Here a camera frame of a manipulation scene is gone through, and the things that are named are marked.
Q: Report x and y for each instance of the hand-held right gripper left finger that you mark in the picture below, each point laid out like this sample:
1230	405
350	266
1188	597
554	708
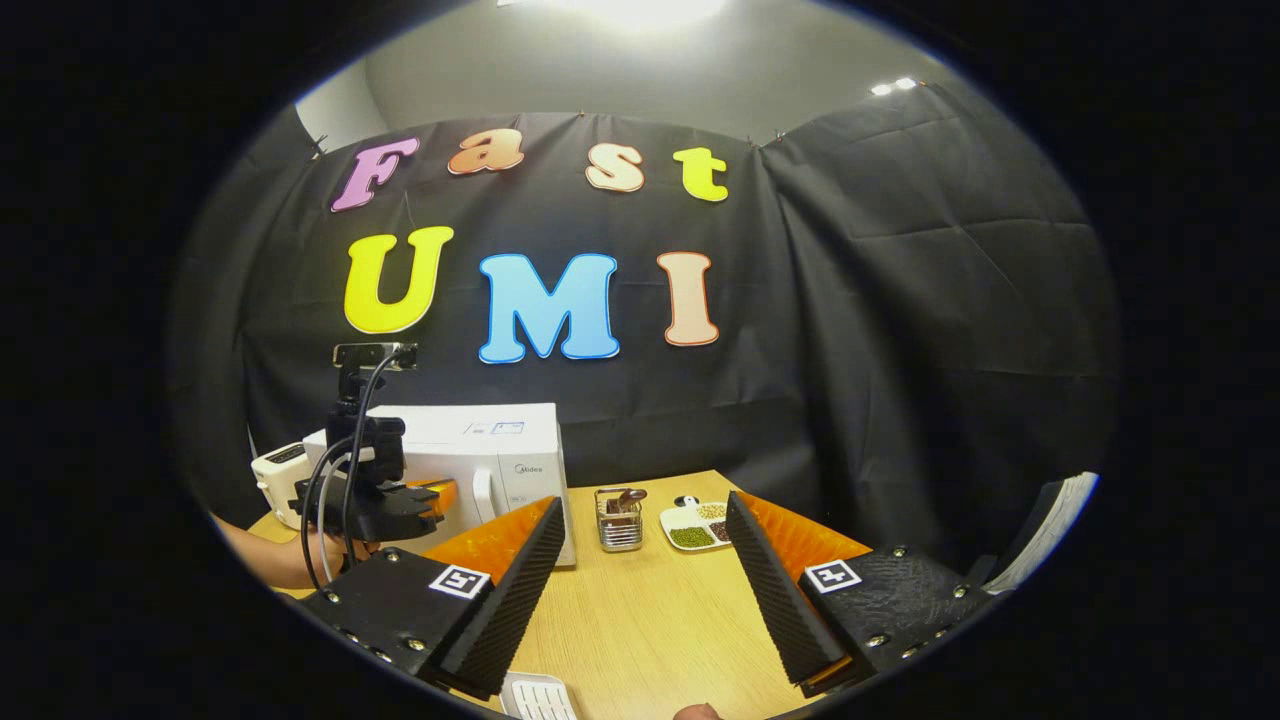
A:
520	590

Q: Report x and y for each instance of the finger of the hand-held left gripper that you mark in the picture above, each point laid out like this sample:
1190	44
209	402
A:
442	498

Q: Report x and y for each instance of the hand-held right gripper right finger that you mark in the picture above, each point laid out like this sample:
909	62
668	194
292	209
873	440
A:
775	600

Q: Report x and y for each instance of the white microwave oven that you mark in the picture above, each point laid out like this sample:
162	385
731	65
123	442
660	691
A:
470	450

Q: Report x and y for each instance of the white divided dish with beans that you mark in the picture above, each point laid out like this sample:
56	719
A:
690	537

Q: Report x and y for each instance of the white toaster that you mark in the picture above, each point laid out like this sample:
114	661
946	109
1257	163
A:
278	485

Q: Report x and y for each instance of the brown spoon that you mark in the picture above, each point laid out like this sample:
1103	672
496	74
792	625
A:
630	497

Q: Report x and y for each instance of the black backdrop cloth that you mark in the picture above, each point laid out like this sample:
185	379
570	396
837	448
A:
900	350

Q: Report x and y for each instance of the large ceiling light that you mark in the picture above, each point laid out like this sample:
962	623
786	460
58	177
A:
645	10

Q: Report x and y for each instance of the small ceiling light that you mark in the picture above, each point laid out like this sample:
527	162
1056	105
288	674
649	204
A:
893	86

